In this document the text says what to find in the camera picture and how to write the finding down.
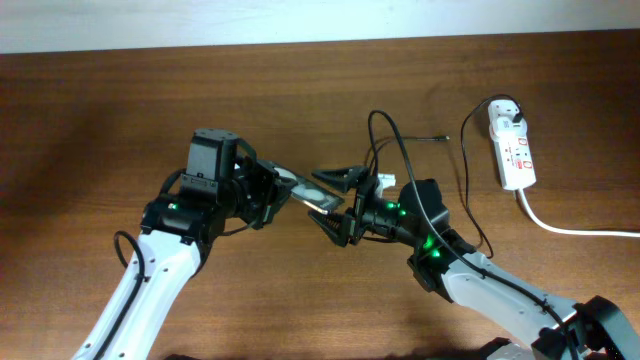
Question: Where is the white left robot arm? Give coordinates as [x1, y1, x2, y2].
[74, 158, 298, 359]

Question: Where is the white power strip cord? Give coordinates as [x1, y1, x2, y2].
[514, 187, 640, 239]

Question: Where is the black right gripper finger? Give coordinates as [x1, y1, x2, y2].
[308, 209, 358, 247]
[312, 165, 369, 194]

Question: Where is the black USB charging cable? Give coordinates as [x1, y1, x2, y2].
[365, 94, 525, 260]

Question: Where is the black Galaxy flip phone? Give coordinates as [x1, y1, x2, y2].
[291, 170, 344, 214]

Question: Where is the white USB charger plug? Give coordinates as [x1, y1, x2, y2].
[488, 100, 528, 142]

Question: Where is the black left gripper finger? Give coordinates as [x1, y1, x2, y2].
[264, 192, 291, 225]
[271, 162, 299, 193]

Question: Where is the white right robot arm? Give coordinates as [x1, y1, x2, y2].
[309, 166, 639, 359]

